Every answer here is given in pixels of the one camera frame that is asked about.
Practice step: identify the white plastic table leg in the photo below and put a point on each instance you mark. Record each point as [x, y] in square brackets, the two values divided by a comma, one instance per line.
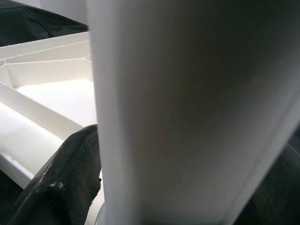
[187, 105]

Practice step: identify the white plastic table top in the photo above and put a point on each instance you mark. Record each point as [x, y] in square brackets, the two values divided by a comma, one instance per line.
[47, 98]

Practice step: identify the black cloth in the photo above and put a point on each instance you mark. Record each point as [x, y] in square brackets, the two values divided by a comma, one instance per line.
[28, 25]

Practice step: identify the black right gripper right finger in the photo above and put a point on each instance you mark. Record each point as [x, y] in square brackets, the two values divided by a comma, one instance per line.
[281, 201]

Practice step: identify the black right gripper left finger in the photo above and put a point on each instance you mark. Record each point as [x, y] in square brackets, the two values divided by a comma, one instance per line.
[61, 187]

